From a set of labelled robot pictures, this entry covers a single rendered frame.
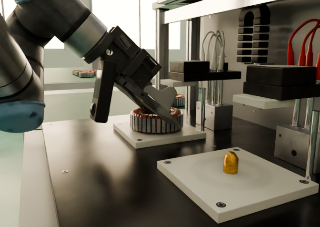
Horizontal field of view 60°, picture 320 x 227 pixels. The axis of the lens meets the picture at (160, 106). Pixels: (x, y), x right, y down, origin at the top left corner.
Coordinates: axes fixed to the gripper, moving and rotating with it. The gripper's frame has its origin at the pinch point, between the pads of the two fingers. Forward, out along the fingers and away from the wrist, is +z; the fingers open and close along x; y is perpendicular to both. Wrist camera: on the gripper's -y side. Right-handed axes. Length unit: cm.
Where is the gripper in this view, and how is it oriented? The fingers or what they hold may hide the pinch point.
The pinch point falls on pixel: (160, 118)
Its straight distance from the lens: 59.0
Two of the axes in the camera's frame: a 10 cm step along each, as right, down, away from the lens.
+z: 6.6, 6.1, 4.3
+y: 6.2, -7.7, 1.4
